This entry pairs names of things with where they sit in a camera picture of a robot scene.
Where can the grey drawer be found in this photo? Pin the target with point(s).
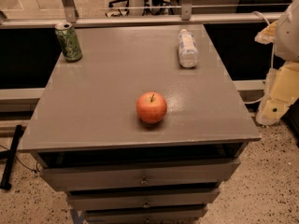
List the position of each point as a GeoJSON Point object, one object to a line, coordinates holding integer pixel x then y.
{"type": "Point", "coordinates": [143, 199]}
{"type": "Point", "coordinates": [145, 215]}
{"type": "Point", "coordinates": [140, 175]}

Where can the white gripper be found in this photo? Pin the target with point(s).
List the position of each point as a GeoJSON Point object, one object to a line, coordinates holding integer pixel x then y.
{"type": "Point", "coordinates": [289, 34]}

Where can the green soda can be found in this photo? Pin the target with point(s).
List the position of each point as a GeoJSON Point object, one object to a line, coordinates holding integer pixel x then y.
{"type": "Point", "coordinates": [68, 41]}

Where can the red apple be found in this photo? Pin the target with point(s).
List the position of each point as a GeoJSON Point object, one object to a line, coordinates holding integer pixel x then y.
{"type": "Point", "coordinates": [151, 107]}

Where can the grey drawer cabinet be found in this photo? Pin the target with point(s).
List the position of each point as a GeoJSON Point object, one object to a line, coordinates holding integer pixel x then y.
{"type": "Point", "coordinates": [131, 136]}

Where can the clear plastic water bottle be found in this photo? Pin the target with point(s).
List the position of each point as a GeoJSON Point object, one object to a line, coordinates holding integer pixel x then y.
{"type": "Point", "coordinates": [187, 49]}

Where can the middle grey drawer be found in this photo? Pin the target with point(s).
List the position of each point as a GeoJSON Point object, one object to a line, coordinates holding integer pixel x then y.
{"type": "Point", "coordinates": [143, 199]}

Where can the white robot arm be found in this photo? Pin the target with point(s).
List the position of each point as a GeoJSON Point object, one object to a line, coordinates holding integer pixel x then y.
{"type": "Point", "coordinates": [286, 44]}

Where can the grey metal railing frame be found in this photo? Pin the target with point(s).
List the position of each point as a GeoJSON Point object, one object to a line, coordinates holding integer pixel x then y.
{"type": "Point", "coordinates": [95, 13]}

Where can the top grey drawer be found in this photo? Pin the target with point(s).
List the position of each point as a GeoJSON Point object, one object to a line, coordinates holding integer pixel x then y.
{"type": "Point", "coordinates": [140, 175]}

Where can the bottom grey drawer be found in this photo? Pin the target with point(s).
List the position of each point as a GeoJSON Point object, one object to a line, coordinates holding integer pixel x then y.
{"type": "Point", "coordinates": [145, 215]}

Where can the black bar on floor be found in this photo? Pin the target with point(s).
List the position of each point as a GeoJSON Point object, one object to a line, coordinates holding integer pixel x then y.
{"type": "Point", "coordinates": [9, 156]}

